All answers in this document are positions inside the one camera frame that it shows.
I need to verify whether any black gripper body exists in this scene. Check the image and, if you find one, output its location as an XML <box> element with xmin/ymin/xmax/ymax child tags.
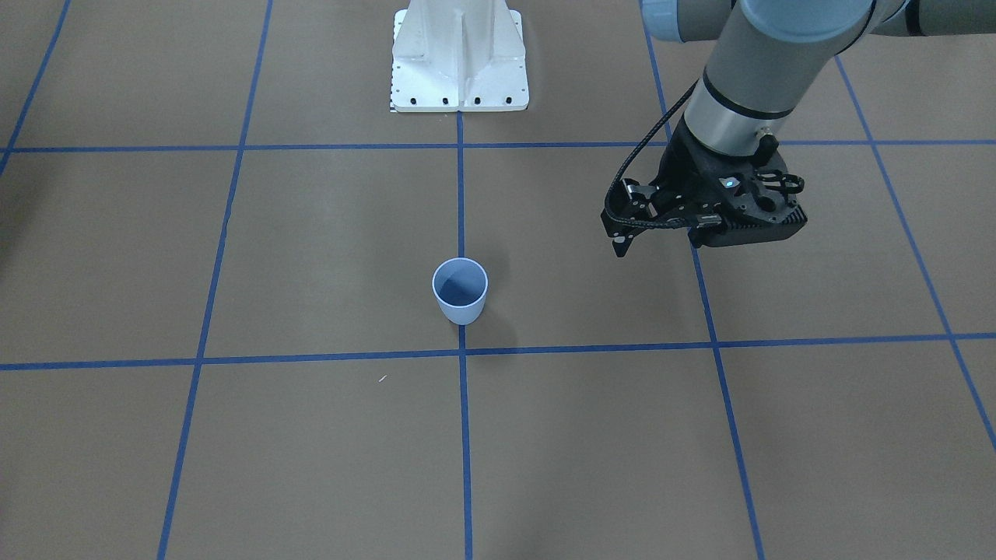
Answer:
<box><xmin>601</xmin><ymin>123</ymin><xmax>808</xmax><ymax>248</ymax></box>

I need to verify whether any light blue plastic cup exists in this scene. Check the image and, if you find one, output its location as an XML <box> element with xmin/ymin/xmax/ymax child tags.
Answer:
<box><xmin>431</xmin><ymin>257</ymin><xmax>490</xmax><ymax>326</ymax></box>

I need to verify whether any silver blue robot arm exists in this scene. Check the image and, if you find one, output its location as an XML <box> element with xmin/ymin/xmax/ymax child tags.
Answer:
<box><xmin>600</xmin><ymin>1</ymin><xmax>994</xmax><ymax>257</ymax></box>

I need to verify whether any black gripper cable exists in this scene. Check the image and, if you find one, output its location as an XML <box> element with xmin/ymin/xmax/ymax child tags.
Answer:
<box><xmin>607</xmin><ymin>78</ymin><xmax>728</xmax><ymax>231</ymax></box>

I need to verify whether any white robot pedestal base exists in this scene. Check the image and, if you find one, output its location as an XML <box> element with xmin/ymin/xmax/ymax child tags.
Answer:
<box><xmin>389</xmin><ymin>1</ymin><xmax>530</xmax><ymax>113</ymax></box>

